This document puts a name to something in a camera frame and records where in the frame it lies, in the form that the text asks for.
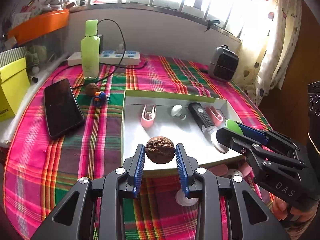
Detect white egg-shaped toy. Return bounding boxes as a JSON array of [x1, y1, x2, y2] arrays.
[[226, 169, 244, 180]]

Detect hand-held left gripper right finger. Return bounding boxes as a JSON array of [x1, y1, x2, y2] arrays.
[[175, 144, 290, 240]]

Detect clear glass tank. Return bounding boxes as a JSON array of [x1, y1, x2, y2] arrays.
[[25, 30, 70, 68]]

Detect grey space heater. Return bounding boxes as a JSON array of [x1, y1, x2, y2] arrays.
[[209, 44, 240, 82]]

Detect white power strip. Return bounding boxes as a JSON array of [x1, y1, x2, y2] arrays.
[[67, 50, 140, 67]]

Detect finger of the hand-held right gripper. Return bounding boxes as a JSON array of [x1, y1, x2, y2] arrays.
[[236, 122, 307, 157], [216, 127, 308, 180]]

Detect plaid tablecloth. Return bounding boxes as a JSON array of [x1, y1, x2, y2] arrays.
[[4, 54, 275, 240]]

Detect white mushroom-shaped knob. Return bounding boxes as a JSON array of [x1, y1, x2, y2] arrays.
[[171, 104, 187, 120]]

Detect black smartphone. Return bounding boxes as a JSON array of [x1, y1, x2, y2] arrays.
[[44, 78, 85, 140]]

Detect black charging cable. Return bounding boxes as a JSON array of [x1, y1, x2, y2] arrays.
[[51, 19, 148, 89]]

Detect blue toy figure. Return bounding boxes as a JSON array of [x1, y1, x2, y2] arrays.
[[93, 92, 111, 107]]

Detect person's right hand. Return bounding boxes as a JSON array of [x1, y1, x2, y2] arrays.
[[271, 197, 320, 228]]

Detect black box with dials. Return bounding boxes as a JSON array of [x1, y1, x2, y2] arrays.
[[307, 81, 320, 155]]

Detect orange tray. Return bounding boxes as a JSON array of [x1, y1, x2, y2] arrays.
[[7, 9, 70, 44]]

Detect black flashlight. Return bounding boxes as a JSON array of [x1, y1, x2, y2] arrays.
[[188, 102, 216, 135]]

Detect black charger plug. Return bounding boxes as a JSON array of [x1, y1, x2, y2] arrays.
[[96, 33, 104, 54]]

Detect yellow cardboard box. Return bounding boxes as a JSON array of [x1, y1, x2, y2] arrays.
[[0, 57, 30, 122]]

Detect green striped box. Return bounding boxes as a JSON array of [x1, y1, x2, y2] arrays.
[[0, 46, 27, 67]]

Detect green cap mushroom toy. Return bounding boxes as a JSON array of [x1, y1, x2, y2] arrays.
[[211, 119, 243, 153]]

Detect green and white cardboard box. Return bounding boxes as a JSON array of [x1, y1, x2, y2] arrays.
[[121, 89, 244, 178]]

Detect pink plastic clip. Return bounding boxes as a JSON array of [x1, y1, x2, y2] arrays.
[[207, 164, 228, 178], [206, 106, 224, 126], [239, 164, 252, 178], [141, 104, 157, 128]]

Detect clear jar with white lid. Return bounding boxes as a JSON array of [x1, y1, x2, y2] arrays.
[[175, 189, 200, 207]]

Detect heart print curtain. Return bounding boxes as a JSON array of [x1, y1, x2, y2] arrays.
[[239, 0, 304, 107]]

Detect small brown walnut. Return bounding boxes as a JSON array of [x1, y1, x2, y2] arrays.
[[85, 83, 100, 96]]

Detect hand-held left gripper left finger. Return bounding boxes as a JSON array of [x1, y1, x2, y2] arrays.
[[30, 144, 146, 240]]

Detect black window latch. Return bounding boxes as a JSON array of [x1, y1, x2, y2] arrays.
[[204, 19, 221, 32]]

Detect large brown walnut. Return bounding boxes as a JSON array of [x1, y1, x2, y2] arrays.
[[145, 136, 175, 164]]

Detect green lotion bottle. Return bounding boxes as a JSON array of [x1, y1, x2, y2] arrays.
[[80, 19, 100, 80]]

